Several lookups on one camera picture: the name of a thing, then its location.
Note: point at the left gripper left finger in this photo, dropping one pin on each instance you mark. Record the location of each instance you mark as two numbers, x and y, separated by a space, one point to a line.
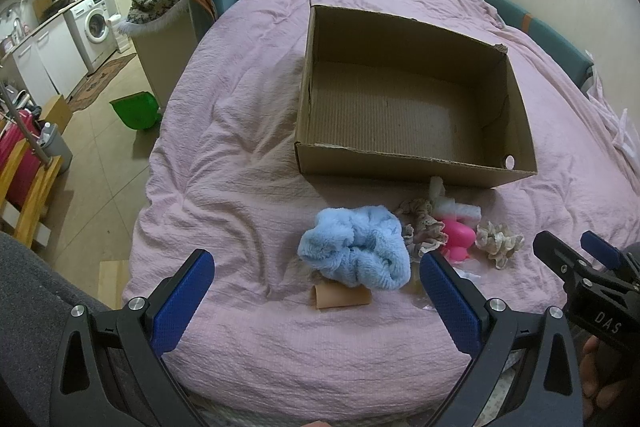
109 370

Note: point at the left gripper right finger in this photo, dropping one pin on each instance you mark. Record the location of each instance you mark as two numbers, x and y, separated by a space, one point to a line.
545 389

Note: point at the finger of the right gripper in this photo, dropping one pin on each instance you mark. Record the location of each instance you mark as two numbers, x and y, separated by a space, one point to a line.
560 258
622 262

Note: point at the cream ruffled scrunchie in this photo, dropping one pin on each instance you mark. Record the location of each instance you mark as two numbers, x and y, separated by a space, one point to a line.
498 242

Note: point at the clear plastic packet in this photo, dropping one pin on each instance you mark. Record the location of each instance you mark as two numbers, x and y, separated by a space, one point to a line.
474 278

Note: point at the pink rubber duck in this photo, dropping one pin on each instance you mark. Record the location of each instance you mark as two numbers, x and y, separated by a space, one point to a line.
460 238

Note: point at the beige lace-trimmed scrunchie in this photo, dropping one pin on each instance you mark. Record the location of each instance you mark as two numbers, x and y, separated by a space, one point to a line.
422 233

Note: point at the light blue fluffy scrunchie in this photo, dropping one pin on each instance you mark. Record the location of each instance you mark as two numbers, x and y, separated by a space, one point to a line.
357 247

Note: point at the beige makeup sponge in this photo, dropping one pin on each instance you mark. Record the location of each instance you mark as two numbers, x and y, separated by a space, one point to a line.
331 294

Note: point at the white fluffy soft item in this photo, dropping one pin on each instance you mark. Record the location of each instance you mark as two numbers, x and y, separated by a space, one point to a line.
444 207

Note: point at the right hand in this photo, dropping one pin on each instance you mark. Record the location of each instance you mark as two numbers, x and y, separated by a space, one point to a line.
602 373

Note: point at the dark grey trouser leg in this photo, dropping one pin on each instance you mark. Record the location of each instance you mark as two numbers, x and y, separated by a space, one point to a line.
35 304

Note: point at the wooden rack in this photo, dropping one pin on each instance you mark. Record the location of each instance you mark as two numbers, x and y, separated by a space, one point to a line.
25 221

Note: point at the teal headboard cushion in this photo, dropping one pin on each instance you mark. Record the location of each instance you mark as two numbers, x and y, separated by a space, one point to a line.
576 64

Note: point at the grey trash bin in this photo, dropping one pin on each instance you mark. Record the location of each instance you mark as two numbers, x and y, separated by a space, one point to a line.
53 144

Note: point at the brown cardboard box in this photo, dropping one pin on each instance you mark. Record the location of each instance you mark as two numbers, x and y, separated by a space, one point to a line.
389 97

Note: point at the green plastic bin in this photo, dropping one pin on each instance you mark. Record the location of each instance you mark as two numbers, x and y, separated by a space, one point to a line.
139 111

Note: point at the patterned floor rug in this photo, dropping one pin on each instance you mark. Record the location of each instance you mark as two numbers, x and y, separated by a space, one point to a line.
91 86

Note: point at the white kitchen cabinets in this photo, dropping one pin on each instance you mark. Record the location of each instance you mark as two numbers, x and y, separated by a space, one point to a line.
49 63

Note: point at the beige storage box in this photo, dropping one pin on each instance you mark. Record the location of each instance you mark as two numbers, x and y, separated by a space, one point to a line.
164 54

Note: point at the white washing machine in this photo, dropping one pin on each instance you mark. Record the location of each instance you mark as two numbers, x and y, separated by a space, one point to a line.
87 21

